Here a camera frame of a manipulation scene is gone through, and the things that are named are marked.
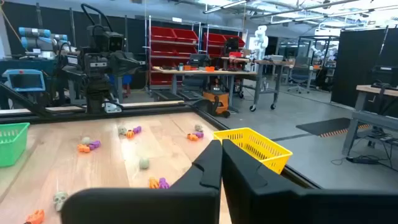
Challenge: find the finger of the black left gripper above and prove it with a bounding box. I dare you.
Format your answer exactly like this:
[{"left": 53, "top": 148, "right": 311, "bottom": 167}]
[{"left": 108, "top": 50, "right": 142, "bottom": 78}]

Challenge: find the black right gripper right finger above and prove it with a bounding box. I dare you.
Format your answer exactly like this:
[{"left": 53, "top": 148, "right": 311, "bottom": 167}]
[{"left": 222, "top": 139, "right": 398, "bottom": 224}]

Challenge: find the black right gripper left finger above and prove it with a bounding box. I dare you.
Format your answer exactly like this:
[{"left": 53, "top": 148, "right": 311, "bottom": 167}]
[{"left": 60, "top": 139, "right": 223, "bottom": 224}]

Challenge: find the tall red bin rack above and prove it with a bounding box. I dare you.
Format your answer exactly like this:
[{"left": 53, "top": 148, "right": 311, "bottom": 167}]
[{"left": 146, "top": 15, "right": 201, "bottom": 90}]

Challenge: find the yellow plastic basket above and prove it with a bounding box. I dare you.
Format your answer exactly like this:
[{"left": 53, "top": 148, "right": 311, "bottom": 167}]
[{"left": 213, "top": 127, "right": 294, "bottom": 175}]

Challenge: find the blue framed teach pendant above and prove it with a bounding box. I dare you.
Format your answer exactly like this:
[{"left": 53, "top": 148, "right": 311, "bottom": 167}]
[{"left": 2, "top": 68, "right": 47, "bottom": 93}]

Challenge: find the long wooden workbench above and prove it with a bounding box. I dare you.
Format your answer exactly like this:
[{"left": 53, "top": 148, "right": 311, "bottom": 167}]
[{"left": 151, "top": 65, "right": 259, "bottom": 113}]

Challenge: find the short red bin rack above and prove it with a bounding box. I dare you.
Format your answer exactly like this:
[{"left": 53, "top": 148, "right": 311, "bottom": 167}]
[{"left": 200, "top": 24, "right": 248, "bottom": 60}]

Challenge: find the orange shop vacuum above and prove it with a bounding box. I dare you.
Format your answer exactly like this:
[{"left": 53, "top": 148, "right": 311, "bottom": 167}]
[{"left": 201, "top": 88, "right": 231, "bottom": 118}]

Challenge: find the black striped floor mat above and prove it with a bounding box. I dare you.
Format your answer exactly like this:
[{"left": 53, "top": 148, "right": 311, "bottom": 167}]
[{"left": 295, "top": 117, "right": 371, "bottom": 138}]

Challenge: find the black power strip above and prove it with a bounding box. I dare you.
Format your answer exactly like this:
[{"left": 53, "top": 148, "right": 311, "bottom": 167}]
[{"left": 345, "top": 155, "right": 379, "bottom": 165}]

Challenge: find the green plastic basket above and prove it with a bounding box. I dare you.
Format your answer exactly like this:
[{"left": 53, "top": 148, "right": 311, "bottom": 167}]
[{"left": 0, "top": 122, "right": 30, "bottom": 168}]

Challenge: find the grey office chair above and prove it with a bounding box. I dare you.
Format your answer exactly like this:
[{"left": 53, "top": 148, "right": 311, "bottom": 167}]
[{"left": 286, "top": 57, "right": 312, "bottom": 95}]

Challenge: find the grey metal table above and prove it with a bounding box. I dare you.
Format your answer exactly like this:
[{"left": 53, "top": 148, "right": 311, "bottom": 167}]
[{"left": 341, "top": 83, "right": 398, "bottom": 157}]

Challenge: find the white robot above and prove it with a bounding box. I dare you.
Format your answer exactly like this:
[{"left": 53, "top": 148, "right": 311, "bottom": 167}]
[{"left": 248, "top": 24, "right": 269, "bottom": 60}]

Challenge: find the wheeled wooden workbench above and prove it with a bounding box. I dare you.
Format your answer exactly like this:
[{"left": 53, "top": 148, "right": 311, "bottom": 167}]
[{"left": 221, "top": 55, "right": 295, "bottom": 112}]

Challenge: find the black equipment box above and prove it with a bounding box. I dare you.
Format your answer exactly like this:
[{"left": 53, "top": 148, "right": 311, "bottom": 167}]
[{"left": 369, "top": 65, "right": 398, "bottom": 91}]

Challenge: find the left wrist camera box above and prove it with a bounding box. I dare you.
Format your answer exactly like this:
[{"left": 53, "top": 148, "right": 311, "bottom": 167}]
[{"left": 107, "top": 30, "right": 126, "bottom": 52}]

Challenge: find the black table frame rail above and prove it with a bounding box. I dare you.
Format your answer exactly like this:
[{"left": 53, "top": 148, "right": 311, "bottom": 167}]
[{"left": 0, "top": 82, "right": 323, "bottom": 190}]

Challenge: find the large black partition wall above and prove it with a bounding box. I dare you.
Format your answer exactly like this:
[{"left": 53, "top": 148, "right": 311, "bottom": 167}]
[{"left": 330, "top": 27, "right": 398, "bottom": 116}]

